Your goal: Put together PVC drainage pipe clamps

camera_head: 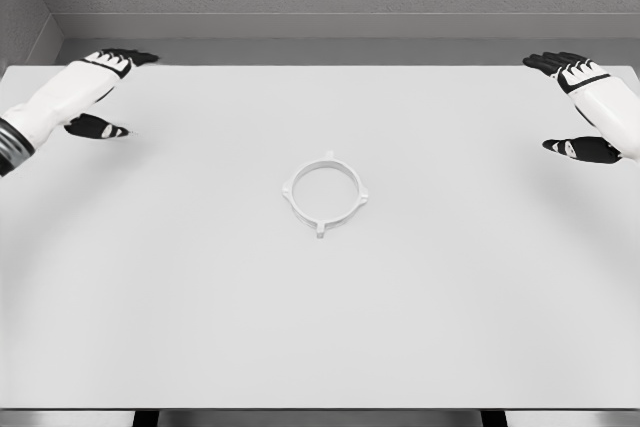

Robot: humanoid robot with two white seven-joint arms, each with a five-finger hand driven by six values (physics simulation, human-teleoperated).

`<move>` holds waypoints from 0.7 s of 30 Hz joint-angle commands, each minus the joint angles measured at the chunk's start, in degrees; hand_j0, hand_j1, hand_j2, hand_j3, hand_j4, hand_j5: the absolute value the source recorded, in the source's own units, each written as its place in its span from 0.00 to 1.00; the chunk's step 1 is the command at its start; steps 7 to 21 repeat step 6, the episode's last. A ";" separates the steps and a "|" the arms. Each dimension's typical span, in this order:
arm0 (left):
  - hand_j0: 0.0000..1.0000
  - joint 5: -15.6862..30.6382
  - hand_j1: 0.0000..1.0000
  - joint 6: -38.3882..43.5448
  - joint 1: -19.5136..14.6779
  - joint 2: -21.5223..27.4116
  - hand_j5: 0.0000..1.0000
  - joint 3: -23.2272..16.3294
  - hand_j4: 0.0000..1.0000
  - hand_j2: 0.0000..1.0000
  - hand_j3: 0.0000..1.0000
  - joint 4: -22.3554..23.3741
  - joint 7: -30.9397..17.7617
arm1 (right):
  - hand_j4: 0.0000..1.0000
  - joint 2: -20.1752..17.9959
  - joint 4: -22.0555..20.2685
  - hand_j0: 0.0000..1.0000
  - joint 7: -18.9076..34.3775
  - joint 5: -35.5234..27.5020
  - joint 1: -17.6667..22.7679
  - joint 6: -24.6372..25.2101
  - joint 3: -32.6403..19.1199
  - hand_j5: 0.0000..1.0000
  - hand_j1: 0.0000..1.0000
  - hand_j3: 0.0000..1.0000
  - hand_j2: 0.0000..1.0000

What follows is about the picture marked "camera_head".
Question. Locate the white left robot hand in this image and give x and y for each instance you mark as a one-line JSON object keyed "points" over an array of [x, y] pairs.
{"points": [[85, 87]]}

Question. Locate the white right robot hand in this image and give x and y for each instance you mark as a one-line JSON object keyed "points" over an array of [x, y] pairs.
{"points": [[602, 107]]}

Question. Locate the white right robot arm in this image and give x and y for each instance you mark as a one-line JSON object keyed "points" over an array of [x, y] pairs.
{"points": [[635, 124]]}

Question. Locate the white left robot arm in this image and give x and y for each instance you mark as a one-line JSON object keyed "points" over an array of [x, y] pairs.
{"points": [[20, 123]]}

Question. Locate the white round pipe clamp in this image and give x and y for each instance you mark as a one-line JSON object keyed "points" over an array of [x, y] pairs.
{"points": [[325, 164]]}

